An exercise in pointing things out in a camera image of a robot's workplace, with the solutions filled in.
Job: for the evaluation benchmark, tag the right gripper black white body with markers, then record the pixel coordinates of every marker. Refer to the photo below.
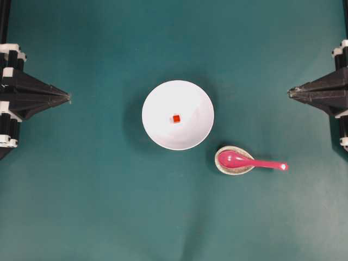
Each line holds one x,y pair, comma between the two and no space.
340,58

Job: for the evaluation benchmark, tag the small red block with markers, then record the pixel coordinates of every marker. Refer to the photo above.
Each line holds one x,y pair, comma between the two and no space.
176,118

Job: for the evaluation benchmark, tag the pink plastic soup spoon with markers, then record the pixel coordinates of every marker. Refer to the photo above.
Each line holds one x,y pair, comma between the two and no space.
232,160

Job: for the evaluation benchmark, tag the black aluminium frame rail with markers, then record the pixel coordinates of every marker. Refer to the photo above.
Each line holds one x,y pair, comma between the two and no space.
4,19

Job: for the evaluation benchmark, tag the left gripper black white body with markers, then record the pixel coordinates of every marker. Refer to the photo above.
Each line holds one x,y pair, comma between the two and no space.
11,58

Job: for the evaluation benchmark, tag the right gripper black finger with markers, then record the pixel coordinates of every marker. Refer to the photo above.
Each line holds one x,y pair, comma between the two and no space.
330,105
336,80

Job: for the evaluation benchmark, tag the speckled white spoon rest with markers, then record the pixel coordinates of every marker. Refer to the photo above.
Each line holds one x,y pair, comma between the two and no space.
234,171

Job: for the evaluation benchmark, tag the white ceramic bowl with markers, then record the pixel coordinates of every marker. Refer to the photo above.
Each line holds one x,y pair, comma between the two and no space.
183,98

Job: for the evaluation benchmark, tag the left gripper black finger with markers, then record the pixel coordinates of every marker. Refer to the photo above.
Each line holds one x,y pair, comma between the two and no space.
24,82
24,109

